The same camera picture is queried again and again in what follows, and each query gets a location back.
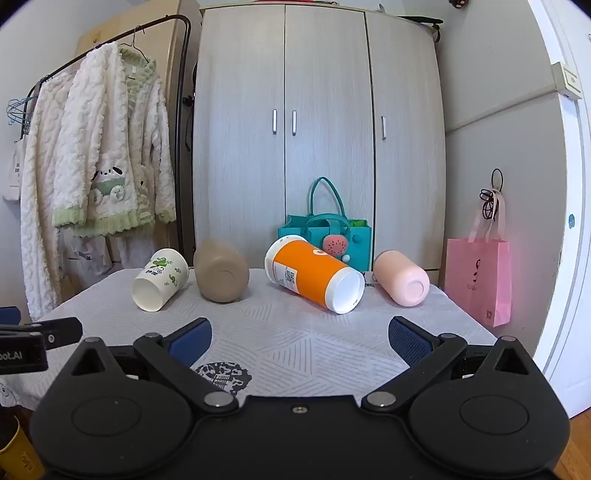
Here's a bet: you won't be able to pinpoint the teal felt handbag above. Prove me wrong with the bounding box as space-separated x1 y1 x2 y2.
278 177 373 273

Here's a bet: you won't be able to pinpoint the black hair ties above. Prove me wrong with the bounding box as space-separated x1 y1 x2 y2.
479 168 505 220

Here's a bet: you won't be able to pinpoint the grey wood wardrobe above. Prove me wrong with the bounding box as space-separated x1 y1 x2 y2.
191 2 446 274

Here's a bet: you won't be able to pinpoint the grey printed garment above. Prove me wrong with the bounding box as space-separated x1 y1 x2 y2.
61 227 136 291

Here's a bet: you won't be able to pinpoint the blue wire hangers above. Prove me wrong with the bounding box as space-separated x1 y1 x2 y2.
6 98 36 137

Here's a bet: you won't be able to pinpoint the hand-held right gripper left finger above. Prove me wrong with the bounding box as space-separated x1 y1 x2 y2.
60 318 238 414

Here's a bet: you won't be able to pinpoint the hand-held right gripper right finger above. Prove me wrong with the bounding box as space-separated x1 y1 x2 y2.
360 316 541 414

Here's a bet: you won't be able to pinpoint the white fluffy robe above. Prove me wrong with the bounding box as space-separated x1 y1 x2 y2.
19 80 93 322

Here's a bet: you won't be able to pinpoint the black item on wardrobe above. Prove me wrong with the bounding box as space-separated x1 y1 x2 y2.
382 4 445 43

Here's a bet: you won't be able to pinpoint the white door frame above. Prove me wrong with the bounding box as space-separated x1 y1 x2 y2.
529 0 591 419

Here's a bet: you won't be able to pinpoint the white tote bag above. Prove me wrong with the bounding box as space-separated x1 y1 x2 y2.
2 137 27 202

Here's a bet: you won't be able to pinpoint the white and green fluffy cardigan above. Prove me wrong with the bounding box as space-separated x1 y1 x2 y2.
53 42 177 237

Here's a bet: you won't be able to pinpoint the white patterned tablecloth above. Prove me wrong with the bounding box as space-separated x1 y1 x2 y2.
18 268 499 412

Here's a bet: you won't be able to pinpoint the white cup with green print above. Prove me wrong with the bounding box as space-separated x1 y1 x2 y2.
131 248 190 313

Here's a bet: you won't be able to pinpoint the metal wire hanger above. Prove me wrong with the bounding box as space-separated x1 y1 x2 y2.
118 27 151 64

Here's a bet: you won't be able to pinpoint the yellow paper cup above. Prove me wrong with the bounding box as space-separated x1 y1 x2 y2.
0 415 47 480

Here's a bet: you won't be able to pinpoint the door latch plate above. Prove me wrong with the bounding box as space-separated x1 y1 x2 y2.
554 62 583 99

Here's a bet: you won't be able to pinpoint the pink paper bag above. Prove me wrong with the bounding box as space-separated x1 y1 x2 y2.
444 189 512 328

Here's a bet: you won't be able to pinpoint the pink cup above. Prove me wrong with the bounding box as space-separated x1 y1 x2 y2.
372 250 431 307

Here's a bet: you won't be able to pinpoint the black metal clothes rack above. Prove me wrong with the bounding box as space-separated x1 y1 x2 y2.
25 15 192 269

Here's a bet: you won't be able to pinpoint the watermelon plush charm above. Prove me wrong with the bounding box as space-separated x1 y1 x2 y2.
322 233 352 265

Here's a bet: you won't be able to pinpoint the orange and white cup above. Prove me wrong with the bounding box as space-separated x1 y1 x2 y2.
264 234 366 315

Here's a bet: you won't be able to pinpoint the beige cup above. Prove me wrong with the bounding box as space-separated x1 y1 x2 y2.
193 239 251 304

